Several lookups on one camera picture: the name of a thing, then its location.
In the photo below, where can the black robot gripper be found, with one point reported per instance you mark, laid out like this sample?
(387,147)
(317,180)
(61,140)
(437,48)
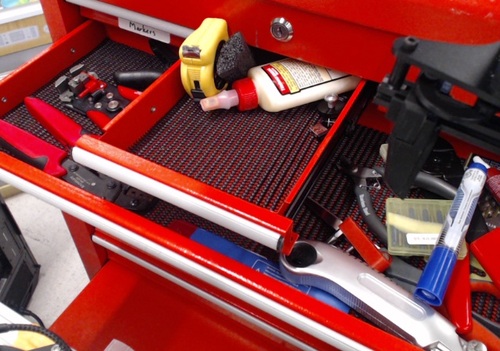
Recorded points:
(437,86)

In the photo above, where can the round silver drawer lock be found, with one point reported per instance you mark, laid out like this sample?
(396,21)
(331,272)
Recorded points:
(281,29)

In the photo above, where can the red open upper drawer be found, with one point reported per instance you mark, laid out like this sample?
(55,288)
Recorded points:
(243,175)

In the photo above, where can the silver knob screw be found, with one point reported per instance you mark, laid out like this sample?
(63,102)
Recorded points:
(331,105)

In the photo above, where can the yellow clear drill bit case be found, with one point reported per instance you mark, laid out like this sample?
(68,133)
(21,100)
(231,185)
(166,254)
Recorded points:
(414,225)

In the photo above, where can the white glue bottle red cap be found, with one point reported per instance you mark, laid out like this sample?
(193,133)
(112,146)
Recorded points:
(281,85)

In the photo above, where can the blue capped white marker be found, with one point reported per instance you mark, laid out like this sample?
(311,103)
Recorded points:
(433,282)

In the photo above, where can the silver metal utility knife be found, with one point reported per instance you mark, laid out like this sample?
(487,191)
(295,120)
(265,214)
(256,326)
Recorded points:
(372,294)

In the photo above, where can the black foam sponge block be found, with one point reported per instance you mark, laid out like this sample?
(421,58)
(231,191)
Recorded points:
(235,59)

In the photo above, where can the blue flat package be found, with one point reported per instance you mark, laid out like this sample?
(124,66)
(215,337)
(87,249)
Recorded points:
(262,265)

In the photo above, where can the yellow tape measure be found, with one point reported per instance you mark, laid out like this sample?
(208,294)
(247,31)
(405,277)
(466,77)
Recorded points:
(198,57)

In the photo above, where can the white markers label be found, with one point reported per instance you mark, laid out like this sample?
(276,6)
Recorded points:
(144,30)

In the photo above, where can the red tool chest cabinet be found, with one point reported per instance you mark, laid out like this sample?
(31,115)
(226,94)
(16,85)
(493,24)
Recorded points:
(164,291)

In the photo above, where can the black box on floor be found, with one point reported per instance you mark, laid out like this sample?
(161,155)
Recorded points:
(19,269)

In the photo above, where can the black handled pliers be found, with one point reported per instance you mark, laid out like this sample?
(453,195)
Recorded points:
(366,178)

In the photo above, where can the red handled cutter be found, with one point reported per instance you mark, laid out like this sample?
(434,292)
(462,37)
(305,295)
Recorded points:
(458,299)

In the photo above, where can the red black wire stripper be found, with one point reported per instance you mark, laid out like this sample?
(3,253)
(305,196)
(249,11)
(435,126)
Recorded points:
(84,92)

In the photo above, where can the red handled crimping tool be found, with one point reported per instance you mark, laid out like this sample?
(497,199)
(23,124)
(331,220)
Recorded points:
(58,162)

